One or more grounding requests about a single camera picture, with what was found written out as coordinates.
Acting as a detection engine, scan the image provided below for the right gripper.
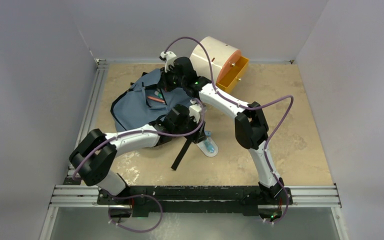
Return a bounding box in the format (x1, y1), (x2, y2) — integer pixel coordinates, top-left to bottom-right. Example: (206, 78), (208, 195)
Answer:
(157, 65), (186, 94)

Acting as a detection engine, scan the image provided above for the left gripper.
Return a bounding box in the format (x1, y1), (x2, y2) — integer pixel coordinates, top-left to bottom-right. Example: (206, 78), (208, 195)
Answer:
(172, 112), (206, 143)

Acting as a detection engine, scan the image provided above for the green white glue stick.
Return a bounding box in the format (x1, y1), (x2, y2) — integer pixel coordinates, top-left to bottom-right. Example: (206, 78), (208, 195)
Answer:
(154, 91), (163, 99)

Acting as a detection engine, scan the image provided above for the blue backpack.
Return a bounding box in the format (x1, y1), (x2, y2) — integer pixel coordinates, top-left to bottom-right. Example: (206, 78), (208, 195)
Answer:
(110, 67), (201, 171)

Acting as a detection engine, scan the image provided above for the blister pack with blue items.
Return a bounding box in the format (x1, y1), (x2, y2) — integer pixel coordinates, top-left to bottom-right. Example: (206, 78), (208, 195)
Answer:
(196, 130), (219, 158)

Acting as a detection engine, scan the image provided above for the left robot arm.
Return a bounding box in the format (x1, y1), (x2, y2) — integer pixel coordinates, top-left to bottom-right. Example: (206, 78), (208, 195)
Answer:
(68, 102), (204, 205)

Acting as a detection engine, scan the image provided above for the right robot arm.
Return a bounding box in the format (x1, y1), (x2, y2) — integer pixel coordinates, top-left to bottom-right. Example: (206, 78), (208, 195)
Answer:
(158, 52), (287, 204)

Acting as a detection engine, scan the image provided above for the cream round drawer cabinet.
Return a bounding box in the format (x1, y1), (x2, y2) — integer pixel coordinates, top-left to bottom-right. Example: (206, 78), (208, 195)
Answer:
(189, 36), (242, 83)

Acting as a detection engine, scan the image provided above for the yellow open drawer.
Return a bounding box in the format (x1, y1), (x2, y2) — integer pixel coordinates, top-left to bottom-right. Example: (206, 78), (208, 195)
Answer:
(216, 56), (250, 93)

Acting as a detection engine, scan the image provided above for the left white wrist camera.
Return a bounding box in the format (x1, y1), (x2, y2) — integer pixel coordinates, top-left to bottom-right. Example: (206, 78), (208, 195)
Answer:
(188, 103), (207, 124)

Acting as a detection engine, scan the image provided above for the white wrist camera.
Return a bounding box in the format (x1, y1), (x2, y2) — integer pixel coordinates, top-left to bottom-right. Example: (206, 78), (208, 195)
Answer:
(188, 103), (207, 124)
(159, 51), (178, 73)

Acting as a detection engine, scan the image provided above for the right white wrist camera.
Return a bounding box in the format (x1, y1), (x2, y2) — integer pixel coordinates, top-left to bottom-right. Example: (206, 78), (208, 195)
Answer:
(159, 51), (178, 73)

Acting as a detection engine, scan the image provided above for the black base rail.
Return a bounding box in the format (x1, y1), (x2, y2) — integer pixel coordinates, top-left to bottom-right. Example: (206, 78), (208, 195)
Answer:
(97, 185), (293, 218)

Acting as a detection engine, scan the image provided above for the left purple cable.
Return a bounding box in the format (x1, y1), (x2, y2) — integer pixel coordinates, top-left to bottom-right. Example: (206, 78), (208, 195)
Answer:
(72, 97), (207, 233)

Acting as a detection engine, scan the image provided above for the purple cable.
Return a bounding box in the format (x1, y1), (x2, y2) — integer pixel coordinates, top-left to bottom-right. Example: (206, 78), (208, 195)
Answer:
(72, 97), (207, 233)
(163, 36), (294, 226)

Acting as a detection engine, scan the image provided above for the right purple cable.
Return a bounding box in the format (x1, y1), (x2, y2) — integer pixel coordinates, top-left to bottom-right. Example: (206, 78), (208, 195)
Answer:
(163, 36), (294, 226)

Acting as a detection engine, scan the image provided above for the aluminium frame rail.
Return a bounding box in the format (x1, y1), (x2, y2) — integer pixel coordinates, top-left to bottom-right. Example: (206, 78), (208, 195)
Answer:
(49, 185), (342, 208)

